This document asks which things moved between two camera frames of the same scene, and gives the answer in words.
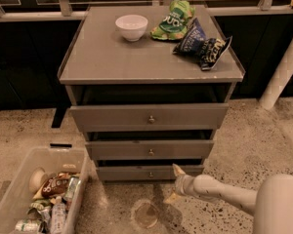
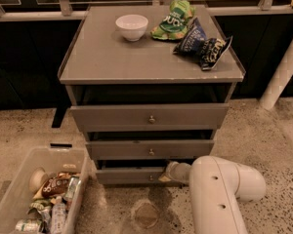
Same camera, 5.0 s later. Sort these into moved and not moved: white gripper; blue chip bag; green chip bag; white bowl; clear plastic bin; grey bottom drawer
Moved: grey bottom drawer; white gripper
Not moved: white bowl; green chip bag; clear plastic bin; blue chip bag
